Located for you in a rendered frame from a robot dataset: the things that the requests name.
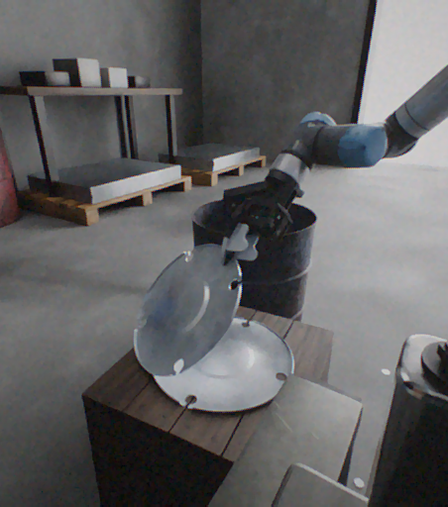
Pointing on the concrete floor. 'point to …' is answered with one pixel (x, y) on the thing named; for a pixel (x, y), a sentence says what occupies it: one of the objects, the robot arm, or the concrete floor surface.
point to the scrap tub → (267, 259)
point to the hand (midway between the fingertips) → (224, 258)
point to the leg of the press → (294, 442)
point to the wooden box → (178, 427)
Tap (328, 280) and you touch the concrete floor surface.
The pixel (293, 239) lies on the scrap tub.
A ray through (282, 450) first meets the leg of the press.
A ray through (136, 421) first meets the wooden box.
